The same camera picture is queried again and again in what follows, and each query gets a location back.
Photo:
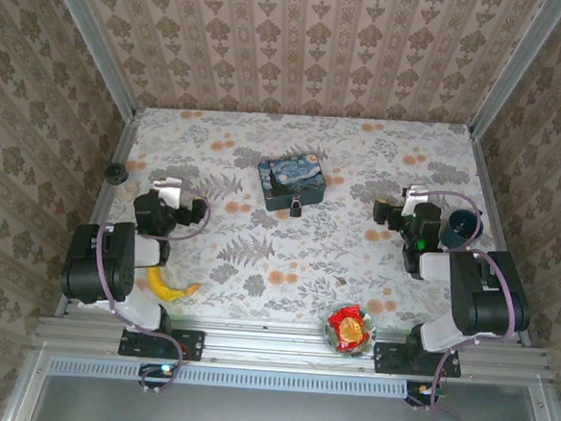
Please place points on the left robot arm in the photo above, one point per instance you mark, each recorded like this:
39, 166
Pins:
94, 265

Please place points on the grey metal sheet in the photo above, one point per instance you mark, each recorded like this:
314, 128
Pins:
271, 417

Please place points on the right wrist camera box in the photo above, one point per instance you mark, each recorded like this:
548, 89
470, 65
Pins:
413, 198

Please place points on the floral table cover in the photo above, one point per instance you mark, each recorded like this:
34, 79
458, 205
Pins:
306, 260

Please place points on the starry night tin box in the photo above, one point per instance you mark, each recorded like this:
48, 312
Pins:
290, 177

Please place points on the aluminium frame post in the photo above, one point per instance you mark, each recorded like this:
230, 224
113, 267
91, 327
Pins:
95, 43
516, 73

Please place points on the dark blue cup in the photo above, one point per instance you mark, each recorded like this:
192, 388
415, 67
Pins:
460, 228

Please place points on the aluminium front rail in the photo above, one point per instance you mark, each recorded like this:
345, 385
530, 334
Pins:
276, 345

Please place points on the red snack packet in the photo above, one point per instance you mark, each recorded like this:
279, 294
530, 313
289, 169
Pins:
349, 328

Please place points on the yellow banana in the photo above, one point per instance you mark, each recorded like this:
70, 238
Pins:
164, 291

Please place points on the patterned ceramic bowl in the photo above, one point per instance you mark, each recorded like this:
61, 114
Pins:
347, 351

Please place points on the small circuit board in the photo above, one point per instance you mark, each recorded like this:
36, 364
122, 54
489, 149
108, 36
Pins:
422, 393
158, 373

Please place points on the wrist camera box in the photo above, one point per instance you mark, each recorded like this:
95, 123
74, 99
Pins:
168, 190
413, 198

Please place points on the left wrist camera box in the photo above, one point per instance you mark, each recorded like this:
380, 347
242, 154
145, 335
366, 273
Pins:
168, 190

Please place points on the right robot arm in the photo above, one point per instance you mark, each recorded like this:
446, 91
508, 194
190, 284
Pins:
486, 297

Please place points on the small black knob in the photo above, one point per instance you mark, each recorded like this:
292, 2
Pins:
116, 173

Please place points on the black padlock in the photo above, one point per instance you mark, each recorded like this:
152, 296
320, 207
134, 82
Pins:
296, 210

